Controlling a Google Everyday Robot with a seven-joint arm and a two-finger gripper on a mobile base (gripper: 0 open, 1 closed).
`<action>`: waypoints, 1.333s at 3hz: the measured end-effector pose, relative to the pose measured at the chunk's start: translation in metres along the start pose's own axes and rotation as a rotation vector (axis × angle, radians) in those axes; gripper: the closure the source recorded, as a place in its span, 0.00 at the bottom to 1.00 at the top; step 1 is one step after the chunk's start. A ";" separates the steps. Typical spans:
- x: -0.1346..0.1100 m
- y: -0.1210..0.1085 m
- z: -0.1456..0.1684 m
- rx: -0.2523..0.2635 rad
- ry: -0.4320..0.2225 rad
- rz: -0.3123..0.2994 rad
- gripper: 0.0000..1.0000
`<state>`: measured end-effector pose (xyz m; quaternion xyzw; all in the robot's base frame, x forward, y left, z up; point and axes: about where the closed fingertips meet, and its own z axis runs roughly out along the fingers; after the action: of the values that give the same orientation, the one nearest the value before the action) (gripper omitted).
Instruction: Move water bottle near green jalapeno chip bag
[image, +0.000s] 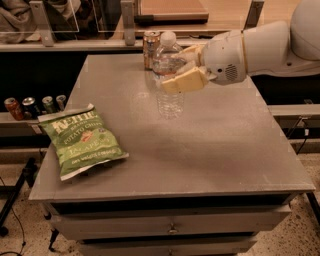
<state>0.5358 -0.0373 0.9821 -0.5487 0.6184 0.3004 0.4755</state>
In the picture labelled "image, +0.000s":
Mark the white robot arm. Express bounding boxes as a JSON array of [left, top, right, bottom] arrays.
[[159, 0, 320, 94]]

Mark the green soda can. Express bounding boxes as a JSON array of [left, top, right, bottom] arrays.
[[42, 96, 56, 113]]

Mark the grey metal bracket middle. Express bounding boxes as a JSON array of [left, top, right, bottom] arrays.
[[120, 0, 135, 46]]

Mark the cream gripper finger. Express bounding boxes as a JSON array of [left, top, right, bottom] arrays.
[[161, 67, 208, 94], [175, 45, 203, 74]]

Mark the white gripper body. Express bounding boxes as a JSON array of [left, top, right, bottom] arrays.
[[201, 30, 247, 85]]

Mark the silver soda can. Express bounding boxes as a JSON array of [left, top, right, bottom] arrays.
[[56, 95, 66, 111]]

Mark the grey metal bracket left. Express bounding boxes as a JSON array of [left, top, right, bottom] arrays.
[[29, 0, 55, 47]]

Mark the lower grey drawer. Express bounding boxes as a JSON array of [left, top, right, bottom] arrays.
[[79, 236, 256, 256]]

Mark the grey metal bracket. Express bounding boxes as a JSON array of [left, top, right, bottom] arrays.
[[29, 0, 55, 47], [244, 0, 264, 29], [120, 0, 135, 46]]

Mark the grey cloth bundle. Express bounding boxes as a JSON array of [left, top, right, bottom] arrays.
[[0, 0, 81, 44]]

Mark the grey drawer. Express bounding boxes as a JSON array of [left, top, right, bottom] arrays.
[[79, 236, 256, 256], [51, 205, 291, 240]]

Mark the black floor cable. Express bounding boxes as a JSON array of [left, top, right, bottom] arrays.
[[0, 176, 28, 256]]

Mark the clear plastic water bottle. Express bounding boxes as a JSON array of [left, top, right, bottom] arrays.
[[152, 31, 185, 120]]

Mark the grey drawer cabinet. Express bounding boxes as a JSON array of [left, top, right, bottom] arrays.
[[30, 54, 313, 245]]

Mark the dark blue soda can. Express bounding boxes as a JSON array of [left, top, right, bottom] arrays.
[[22, 97, 41, 118]]

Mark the green jalapeno chip bag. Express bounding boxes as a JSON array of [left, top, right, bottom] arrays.
[[38, 104, 129, 181]]

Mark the red soda can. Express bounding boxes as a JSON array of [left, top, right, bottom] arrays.
[[4, 97, 24, 121]]

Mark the gold soda can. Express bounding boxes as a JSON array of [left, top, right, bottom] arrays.
[[143, 31, 160, 70]]

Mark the upper grey drawer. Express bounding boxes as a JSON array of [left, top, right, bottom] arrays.
[[51, 205, 291, 240]]

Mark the black stand leg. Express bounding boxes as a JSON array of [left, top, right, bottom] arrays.
[[0, 158, 38, 237]]

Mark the metal drawer pull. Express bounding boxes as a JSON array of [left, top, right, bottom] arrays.
[[168, 222, 179, 235]]

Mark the wooden board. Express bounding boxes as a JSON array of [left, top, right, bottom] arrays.
[[134, 0, 209, 25]]

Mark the grey metal bracket right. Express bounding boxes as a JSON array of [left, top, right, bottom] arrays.
[[244, 0, 264, 29]]

